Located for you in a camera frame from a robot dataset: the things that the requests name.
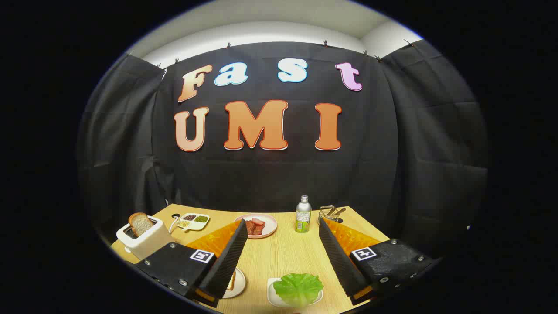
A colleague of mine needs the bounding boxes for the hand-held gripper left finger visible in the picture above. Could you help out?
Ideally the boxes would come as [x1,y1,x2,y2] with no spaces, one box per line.
[134,219,249,308]

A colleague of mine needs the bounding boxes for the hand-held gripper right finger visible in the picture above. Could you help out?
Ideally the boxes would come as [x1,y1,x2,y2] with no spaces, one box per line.
[318,217,439,306]

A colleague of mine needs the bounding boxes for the green lettuce leaf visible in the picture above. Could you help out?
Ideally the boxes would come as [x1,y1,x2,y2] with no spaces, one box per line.
[273,273,324,307]

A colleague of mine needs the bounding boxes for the brown crust bread slice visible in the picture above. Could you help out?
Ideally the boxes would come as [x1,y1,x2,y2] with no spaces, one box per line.
[128,212,155,237]

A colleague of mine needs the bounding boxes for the white round plate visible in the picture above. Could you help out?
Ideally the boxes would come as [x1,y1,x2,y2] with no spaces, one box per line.
[222,268,246,299]

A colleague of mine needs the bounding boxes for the red meat slices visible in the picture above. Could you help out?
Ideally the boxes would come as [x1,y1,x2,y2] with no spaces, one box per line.
[244,219,265,236]

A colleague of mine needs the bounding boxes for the white divided dish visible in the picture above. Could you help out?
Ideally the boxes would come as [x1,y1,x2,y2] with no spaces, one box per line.
[175,213,210,232]

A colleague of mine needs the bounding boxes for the pink plate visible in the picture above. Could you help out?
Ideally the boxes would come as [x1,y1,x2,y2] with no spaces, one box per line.
[234,213,278,239]

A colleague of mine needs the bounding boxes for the green label metal bottle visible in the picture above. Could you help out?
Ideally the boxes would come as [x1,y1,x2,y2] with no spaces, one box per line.
[295,195,312,233]

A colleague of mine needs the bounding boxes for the white square plate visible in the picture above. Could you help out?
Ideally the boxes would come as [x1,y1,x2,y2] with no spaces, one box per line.
[267,277,324,308]

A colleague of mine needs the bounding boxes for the white toaster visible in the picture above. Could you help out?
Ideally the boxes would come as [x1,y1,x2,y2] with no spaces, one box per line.
[116,216,176,261]

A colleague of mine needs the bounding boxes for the black backdrop cloth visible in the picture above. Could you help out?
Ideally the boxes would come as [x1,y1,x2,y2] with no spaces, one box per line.
[76,40,489,258]

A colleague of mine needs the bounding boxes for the wire mesh basket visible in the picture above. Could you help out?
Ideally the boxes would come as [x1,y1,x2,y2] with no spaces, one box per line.
[318,205,341,223]

